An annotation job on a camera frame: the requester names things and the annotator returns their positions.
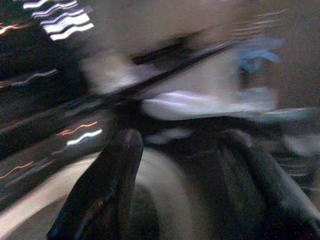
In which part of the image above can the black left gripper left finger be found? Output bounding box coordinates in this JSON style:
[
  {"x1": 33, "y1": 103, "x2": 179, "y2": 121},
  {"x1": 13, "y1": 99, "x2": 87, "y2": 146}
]
[{"x1": 46, "y1": 128, "x2": 145, "y2": 240}]

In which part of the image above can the white cloth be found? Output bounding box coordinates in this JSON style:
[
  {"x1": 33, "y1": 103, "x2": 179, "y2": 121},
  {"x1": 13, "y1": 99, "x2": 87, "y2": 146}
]
[{"x1": 141, "y1": 86, "x2": 278, "y2": 121}]

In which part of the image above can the blue cloth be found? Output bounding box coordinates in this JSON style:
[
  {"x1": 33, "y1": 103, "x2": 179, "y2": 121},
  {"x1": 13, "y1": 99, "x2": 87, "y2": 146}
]
[{"x1": 233, "y1": 37, "x2": 285, "y2": 73}]

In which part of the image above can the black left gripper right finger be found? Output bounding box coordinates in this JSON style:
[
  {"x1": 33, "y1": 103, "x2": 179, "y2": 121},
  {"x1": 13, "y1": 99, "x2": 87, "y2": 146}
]
[{"x1": 219, "y1": 129, "x2": 320, "y2": 240}]

